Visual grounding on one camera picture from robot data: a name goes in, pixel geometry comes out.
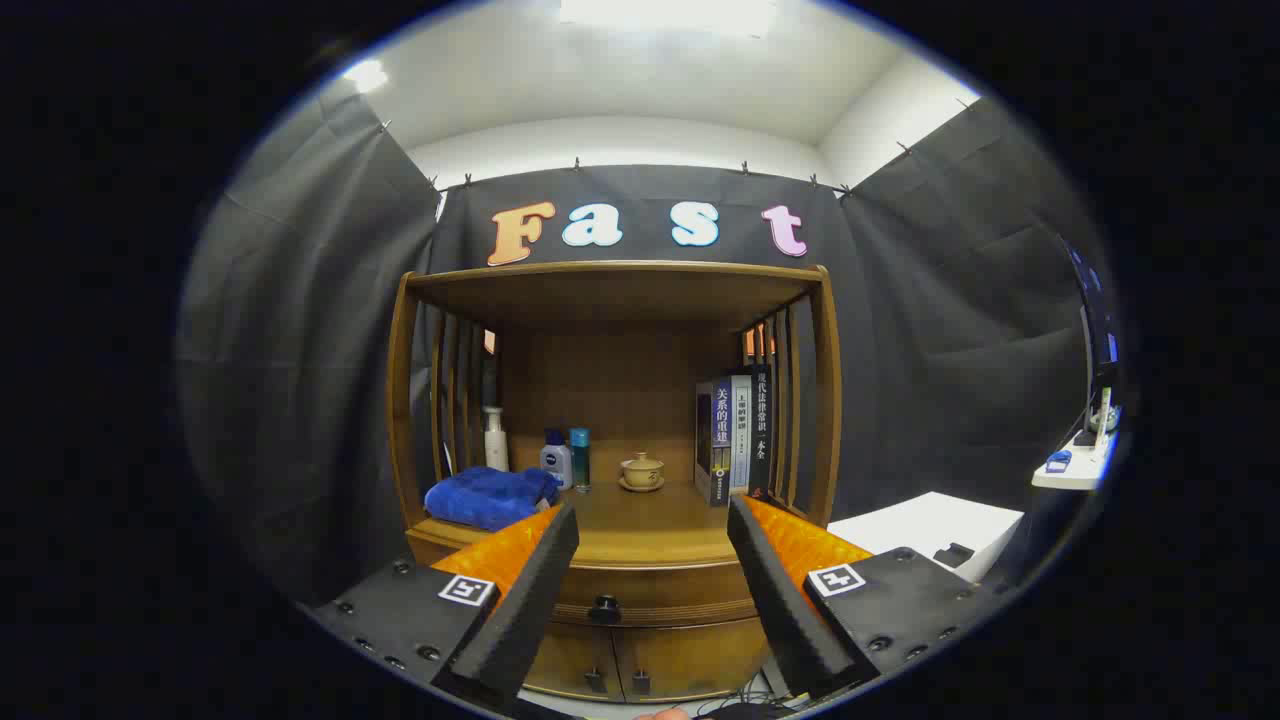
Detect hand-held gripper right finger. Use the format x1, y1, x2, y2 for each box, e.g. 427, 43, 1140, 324
727, 493, 1001, 701

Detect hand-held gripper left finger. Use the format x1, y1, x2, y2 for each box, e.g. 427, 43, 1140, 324
310, 500, 581, 713

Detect wooden drawer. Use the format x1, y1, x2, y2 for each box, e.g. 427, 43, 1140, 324
410, 545, 771, 629

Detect wooden cabinet door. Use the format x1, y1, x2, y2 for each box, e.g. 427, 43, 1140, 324
525, 625, 626, 701
612, 620, 771, 701

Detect wooden countertop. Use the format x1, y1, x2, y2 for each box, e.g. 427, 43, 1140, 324
405, 478, 791, 571

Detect blue towel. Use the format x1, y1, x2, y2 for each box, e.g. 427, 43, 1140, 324
424, 466, 563, 532

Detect white box unit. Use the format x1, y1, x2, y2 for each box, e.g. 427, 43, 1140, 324
828, 490, 1026, 584

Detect white bottle with blue cap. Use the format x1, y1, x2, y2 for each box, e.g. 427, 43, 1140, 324
540, 429, 574, 491

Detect beige lidded tea cup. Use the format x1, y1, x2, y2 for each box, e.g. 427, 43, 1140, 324
618, 452, 666, 493

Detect blue-spined book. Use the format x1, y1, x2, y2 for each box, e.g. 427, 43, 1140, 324
695, 378, 734, 507

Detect pale-spined book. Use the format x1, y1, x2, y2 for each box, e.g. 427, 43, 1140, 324
730, 374, 753, 496

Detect black floor cables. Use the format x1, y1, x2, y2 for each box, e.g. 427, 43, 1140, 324
700, 690, 801, 717

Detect white wall shelf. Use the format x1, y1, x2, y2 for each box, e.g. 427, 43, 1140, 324
1032, 405, 1121, 491

